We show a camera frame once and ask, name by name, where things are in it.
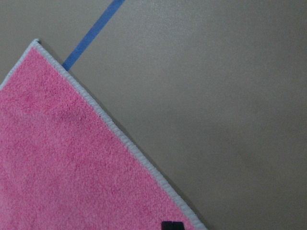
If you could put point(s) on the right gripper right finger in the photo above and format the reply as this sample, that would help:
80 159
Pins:
177 225

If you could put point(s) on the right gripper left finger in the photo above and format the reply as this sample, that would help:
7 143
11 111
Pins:
166 225

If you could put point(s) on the pink towel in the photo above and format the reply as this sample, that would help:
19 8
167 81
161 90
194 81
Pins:
65 165

